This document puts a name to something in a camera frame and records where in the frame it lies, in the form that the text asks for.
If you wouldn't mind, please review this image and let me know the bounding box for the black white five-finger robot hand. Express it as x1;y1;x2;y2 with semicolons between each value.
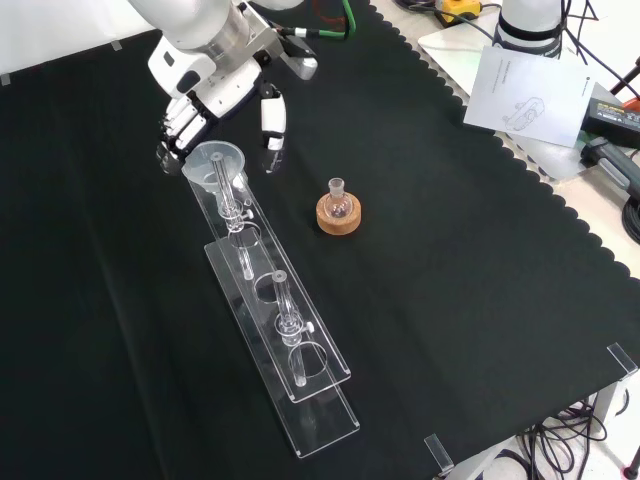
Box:
147;37;290;176

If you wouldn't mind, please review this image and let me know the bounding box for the translucent plastic funnel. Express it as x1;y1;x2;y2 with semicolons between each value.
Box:
180;141;247;199

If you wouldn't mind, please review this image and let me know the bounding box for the clear acrylic funnel stand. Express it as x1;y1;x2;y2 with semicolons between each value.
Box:
187;152;361;460

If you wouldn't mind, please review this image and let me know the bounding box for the small glass round-bottom flask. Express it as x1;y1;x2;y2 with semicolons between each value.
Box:
322;177;354;220

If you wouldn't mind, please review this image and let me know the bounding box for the yellow stop button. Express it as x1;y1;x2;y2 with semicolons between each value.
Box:
433;0;483;27

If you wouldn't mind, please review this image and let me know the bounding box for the black table cloth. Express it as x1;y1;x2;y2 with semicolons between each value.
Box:
0;0;640;480

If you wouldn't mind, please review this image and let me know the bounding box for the white printed paper sheet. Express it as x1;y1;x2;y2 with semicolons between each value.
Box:
462;45;596;149

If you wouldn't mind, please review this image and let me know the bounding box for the black power adapter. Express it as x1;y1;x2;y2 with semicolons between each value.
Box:
581;82;640;151

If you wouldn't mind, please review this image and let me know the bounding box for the white table leg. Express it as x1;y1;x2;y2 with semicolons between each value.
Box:
592;378;629;444

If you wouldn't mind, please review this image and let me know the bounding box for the green cable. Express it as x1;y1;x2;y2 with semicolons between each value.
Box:
294;0;358;40

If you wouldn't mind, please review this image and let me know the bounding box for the cork ring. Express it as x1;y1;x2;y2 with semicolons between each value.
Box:
316;194;363;237

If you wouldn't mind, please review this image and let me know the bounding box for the grey black handle tool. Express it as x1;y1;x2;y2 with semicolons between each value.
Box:
579;136;640;202

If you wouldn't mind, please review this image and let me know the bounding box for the black cable bundle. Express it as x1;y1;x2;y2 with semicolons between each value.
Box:
513;397;640;480

